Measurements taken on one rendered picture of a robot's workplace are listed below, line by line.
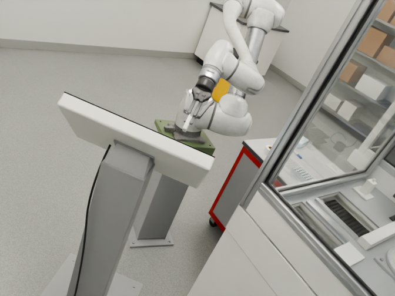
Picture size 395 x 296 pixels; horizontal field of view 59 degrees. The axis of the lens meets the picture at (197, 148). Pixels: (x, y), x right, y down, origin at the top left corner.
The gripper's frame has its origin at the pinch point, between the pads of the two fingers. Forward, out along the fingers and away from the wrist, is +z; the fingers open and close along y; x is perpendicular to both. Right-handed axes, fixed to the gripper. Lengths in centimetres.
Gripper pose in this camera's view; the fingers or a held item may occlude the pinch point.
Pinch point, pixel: (187, 123)
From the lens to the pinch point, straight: 139.0
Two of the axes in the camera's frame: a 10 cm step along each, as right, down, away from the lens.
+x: -0.8, 3.3, 9.4
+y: 9.2, 3.9, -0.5
